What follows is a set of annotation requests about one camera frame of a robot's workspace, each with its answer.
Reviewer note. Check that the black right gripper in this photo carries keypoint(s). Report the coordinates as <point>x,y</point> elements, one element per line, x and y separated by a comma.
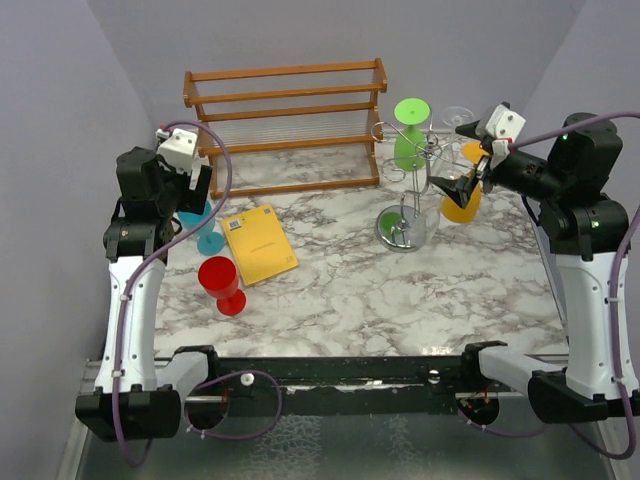
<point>460,189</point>

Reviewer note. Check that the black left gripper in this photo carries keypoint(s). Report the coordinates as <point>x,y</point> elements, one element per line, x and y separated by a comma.
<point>193,199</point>

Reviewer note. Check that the clear champagne flute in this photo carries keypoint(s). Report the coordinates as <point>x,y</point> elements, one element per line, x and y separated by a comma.
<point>450,161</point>

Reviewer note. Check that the blue plastic wine glass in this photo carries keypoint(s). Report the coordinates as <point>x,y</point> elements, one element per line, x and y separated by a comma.
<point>209,241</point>

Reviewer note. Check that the green plastic wine glass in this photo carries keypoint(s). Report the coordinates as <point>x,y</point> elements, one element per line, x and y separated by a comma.
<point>411,141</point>

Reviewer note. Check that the clear round wine glass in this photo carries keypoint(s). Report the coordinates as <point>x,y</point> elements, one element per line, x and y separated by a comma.
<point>422,227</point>

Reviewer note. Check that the red plastic wine glass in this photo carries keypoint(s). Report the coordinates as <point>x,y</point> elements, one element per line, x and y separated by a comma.
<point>218,276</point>

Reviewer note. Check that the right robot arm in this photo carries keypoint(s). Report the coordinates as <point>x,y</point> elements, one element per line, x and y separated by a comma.
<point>589,238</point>

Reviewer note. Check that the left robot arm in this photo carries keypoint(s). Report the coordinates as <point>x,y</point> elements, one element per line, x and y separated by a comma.
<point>132,397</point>

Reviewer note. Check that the chrome wine glass rack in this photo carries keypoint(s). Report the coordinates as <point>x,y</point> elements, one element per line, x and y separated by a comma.
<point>392,222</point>

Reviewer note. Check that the wooden shelf rack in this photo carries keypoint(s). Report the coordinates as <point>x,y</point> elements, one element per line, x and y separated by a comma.
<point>292,108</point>

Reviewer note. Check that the yellow book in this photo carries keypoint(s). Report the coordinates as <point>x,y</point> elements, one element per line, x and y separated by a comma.
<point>259,244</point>

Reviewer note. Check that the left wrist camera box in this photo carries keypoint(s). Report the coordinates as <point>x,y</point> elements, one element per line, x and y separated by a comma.
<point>178,148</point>

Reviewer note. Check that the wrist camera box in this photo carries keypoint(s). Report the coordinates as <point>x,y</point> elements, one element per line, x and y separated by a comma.
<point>499,126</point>
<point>178,148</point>

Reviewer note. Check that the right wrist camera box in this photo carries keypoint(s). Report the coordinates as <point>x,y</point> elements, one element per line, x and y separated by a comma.
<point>499,126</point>

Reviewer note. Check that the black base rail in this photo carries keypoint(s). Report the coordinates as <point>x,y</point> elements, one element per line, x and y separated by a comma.
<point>327,386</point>

